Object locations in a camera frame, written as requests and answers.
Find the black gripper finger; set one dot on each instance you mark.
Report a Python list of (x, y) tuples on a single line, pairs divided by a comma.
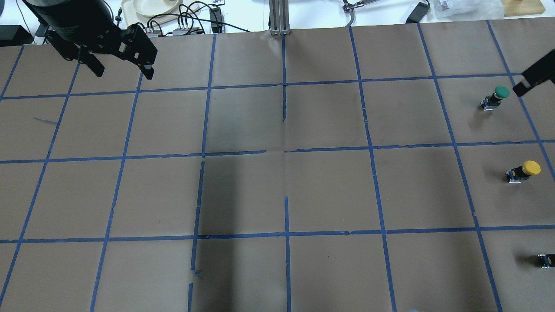
[(541, 71), (147, 70), (88, 58)]

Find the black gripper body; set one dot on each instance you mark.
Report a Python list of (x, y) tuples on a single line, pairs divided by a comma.
[(69, 17)]

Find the beige tray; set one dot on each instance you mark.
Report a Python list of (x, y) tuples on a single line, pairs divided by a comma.
[(131, 16)]

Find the aluminium frame post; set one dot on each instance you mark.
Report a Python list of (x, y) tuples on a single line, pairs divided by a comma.
[(279, 18)]

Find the beige plate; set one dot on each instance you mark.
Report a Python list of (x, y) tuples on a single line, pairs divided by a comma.
[(154, 7)]

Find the yellow push button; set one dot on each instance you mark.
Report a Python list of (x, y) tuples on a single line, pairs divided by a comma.
[(524, 172)]

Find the wooden cutting board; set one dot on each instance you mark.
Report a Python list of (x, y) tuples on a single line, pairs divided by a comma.
[(523, 7)]

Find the green push button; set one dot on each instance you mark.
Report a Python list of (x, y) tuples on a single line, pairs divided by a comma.
[(491, 102)]

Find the black power adapter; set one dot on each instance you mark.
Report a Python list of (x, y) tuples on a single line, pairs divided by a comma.
[(216, 19)]

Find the clear plastic bag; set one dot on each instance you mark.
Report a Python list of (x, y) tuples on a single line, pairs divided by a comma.
[(468, 9)]

